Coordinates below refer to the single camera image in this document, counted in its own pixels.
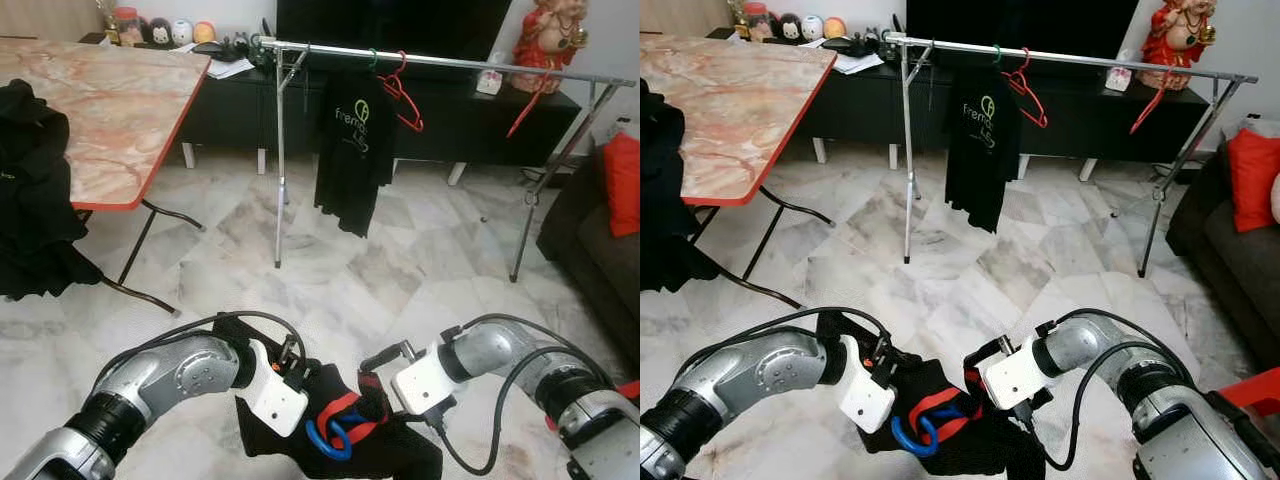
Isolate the blue plastic hanger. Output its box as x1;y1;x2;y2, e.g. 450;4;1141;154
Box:
306;412;371;461
890;410;956;458

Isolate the dark garment with red stripe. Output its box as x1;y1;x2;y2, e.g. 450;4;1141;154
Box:
212;315;444;480
815;310;1046;480

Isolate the black t-shirt with green print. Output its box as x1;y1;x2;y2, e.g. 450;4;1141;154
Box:
944;65;1023;234
314;70;399;239

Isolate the red plastic hanger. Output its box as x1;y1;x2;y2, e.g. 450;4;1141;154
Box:
506;75;549;139
1002;48;1049;129
1130;72;1173;135
378;52;425;134

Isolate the dark grey sofa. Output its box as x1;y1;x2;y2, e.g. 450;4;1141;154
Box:
1165;140;1280;366
536;140;641;346

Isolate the black tv cabinet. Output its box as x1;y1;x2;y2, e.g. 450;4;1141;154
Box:
78;32;583;186
705;28;1211;183

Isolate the black jacket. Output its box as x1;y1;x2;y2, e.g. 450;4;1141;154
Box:
640;80;721;294
0;80;103;301

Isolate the red cushion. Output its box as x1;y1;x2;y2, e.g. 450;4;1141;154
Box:
601;132;641;239
1226;128;1280;233

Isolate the silver metal clothes rack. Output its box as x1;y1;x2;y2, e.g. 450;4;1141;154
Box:
882;30;1259;279
258;38;637;284

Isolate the black electronics pile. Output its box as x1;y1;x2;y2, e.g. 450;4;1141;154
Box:
820;30;901;59
190;35;276;66

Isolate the black television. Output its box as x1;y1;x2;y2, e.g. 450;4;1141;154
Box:
905;0;1141;59
276;0;513;59

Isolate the red laughing buddha statue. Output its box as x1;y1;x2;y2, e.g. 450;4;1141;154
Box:
1140;0;1217;91
512;0;589;95

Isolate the jar with red lid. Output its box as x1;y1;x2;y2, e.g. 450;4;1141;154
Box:
742;2;773;43
112;6;143;47

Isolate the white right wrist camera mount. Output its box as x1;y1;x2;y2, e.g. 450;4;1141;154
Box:
390;343;463;417
978;340;1051;411

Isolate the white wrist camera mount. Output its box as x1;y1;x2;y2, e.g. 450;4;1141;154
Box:
978;340;1051;411
237;338;309;438
390;343;463;417
835;335;898;434

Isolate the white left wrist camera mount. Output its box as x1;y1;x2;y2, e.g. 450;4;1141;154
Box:
835;335;898;434
237;338;309;438

